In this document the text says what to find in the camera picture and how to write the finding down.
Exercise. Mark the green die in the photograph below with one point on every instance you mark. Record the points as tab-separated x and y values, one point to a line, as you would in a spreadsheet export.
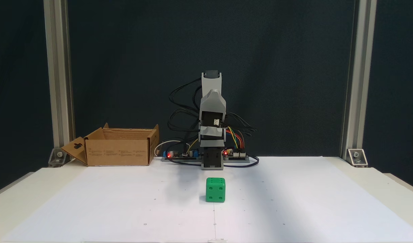
215	192

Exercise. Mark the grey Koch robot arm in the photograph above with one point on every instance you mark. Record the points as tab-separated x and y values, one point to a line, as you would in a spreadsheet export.
211	84

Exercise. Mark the brown cardboard box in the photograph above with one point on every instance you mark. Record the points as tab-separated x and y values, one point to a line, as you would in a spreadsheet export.
117	152

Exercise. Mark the aluminium profile post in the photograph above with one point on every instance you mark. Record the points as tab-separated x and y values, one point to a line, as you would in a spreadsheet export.
57	74
360	74

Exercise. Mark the metal corner bracket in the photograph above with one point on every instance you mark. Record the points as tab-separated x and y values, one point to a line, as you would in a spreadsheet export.
356	157
59	156

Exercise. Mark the clear tape piece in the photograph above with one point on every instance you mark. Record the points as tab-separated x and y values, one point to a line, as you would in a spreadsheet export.
217	240

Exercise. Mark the grey mounting plate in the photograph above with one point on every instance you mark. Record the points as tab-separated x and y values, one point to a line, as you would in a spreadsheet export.
238	161

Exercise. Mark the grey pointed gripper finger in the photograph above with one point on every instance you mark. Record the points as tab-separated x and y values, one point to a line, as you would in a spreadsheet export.
212	101

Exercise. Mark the blue circuit board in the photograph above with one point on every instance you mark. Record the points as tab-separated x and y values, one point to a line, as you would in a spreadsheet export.
179	154

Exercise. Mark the circuit board with jumper pins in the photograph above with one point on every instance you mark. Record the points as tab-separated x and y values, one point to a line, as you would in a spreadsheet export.
236	155

